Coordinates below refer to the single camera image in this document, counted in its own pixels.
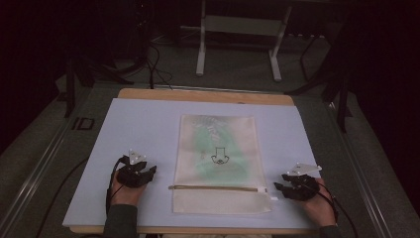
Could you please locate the green garment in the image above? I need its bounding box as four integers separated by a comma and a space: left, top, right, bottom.
190, 122, 250, 181

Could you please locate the aluminium rail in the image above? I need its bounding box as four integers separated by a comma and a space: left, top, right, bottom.
0, 120, 74, 238
325, 102, 394, 238

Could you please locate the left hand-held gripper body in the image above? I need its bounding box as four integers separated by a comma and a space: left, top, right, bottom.
116, 149, 154, 189

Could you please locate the pale lavender mat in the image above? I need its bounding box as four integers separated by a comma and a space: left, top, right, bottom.
61, 97, 322, 230

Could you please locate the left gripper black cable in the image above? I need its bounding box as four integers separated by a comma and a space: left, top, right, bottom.
104, 156, 128, 214

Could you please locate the black tripod stand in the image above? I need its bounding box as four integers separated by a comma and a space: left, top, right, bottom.
284, 29, 354, 134

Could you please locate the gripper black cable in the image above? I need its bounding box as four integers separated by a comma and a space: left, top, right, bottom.
316, 180, 360, 238
104, 156, 128, 214

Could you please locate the cream mesh laundry bag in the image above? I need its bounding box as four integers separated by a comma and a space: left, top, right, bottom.
168, 113, 279, 215

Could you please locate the black floor cable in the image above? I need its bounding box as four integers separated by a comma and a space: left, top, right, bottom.
144, 41, 174, 91

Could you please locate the white metal stand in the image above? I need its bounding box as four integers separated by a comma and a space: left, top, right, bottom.
195, 0, 293, 82

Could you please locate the person's left hand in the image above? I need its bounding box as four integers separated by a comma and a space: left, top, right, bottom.
110, 170, 149, 208

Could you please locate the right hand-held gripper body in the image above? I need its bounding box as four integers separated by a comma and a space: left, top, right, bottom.
285, 162, 323, 202

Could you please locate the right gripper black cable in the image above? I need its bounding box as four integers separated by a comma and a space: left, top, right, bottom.
316, 180, 360, 238

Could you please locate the person's right hand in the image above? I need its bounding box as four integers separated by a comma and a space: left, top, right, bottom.
300, 178, 339, 228

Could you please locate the black floor bracket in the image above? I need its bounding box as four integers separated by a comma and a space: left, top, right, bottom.
70, 116, 96, 131

